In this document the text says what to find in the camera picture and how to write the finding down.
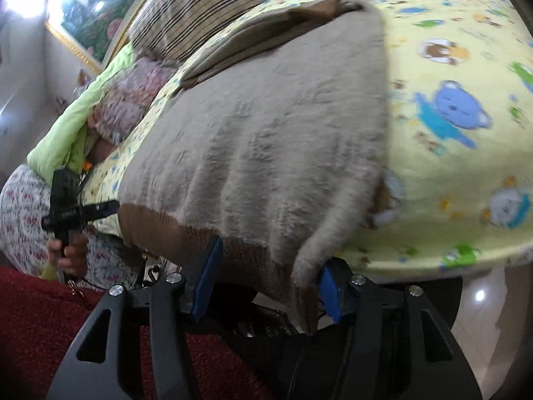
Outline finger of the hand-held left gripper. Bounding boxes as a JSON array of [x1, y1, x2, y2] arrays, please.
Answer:
[[83, 200, 120, 221]]

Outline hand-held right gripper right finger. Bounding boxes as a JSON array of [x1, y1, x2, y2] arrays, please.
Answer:
[[316, 258, 484, 400]]

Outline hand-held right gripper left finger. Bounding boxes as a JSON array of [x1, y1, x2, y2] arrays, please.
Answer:
[[46, 237, 224, 400]]

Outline beige knit sweater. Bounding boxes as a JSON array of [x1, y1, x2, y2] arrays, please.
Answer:
[[117, 0, 402, 334]]

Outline person's left hand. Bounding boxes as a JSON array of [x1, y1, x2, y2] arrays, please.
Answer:
[[48, 233, 89, 278]]

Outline person's floral pants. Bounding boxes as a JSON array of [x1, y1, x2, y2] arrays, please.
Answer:
[[0, 164, 140, 290]]

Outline green quilt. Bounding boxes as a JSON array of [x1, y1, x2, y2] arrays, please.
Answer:
[[27, 44, 138, 176]]

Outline floral ruffled pillow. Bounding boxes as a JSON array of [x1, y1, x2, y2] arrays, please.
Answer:
[[85, 50, 176, 144]]

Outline red rug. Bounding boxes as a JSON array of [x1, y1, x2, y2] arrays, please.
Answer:
[[0, 264, 271, 400]]

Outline yellow bear print bedsheet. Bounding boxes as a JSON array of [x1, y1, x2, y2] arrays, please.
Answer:
[[81, 0, 533, 280]]

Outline gold framed landscape painting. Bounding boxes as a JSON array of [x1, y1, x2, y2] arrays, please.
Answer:
[[45, 0, 167, 73]]

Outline ceiling light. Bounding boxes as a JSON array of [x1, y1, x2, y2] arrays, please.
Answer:
[[3, 0, 42, 19]]

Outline plaid pillow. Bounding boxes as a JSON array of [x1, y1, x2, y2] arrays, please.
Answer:
[[127, 0, 375, 65]]

